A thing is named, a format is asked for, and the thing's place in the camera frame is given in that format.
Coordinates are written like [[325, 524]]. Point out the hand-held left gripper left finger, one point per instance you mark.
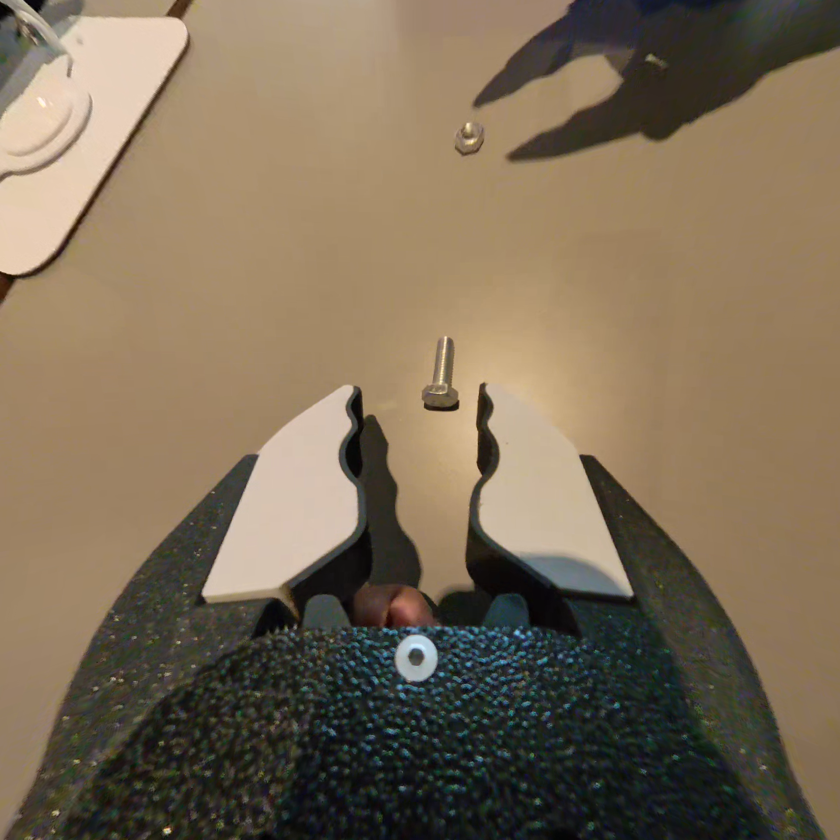
[[289, 505]]

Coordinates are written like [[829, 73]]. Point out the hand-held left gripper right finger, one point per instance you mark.
[[551, 512]]

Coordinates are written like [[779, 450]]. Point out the metal bolt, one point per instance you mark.
[[442, 374]]

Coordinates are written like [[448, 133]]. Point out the metal hex nut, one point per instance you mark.
[[470, 137]]

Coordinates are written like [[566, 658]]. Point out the person's left hand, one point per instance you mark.
[[394, 607]]

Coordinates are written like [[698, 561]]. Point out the white base document stand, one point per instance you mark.
[[79, 145]]

